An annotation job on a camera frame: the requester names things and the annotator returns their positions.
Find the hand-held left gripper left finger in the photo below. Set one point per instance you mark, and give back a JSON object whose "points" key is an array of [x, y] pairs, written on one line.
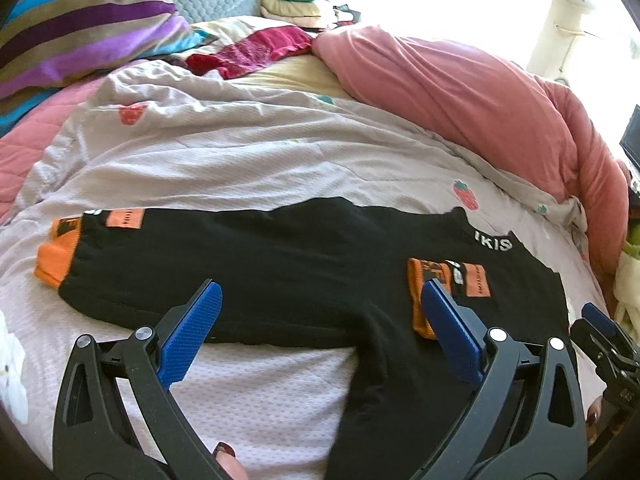
{"points": [[192, 330]]}

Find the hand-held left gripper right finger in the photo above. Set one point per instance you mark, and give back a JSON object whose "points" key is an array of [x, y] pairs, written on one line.
{"points": [[450, 330]]}

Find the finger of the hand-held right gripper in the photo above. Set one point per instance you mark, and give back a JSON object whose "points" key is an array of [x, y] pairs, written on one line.
{"points": [[587, 335], [597, 316]]}

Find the black top with orange cuffs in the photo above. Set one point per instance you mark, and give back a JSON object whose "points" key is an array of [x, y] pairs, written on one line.
{"points": [[300, 270]]}

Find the person's right hand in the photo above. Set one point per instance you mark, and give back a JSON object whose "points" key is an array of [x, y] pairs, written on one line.
{"points": [[596, 417]]}

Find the person's left hand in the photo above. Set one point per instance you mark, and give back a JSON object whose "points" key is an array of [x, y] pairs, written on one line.
{"points": [[230, 462]]}

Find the dark screen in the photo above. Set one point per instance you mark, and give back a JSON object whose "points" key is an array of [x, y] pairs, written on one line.
{"points": [[632, 135]]}

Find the light printed blanket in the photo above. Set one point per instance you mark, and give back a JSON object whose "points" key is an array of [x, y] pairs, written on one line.
{"points": [[250, 150]]}

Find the pink comforter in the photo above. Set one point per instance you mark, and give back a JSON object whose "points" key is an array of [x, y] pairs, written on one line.
{"points": [[450, 90]]}

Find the pink quilted sheet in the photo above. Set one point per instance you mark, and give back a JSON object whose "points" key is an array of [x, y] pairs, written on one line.
{"points": [[30, 130]]}

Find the beige sheet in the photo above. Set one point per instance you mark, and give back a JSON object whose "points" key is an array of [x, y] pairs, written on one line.
{"points": [[300, 76]]}

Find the red cloth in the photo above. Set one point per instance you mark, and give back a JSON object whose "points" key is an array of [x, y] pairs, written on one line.
{"points": [[250, 50]]}

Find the striped pillow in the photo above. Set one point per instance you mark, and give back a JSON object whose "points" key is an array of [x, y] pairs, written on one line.
{"points": [[90, 25]]}

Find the cream folded garment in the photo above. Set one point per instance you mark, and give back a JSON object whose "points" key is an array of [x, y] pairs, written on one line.
{"points": [[295, 12]]}

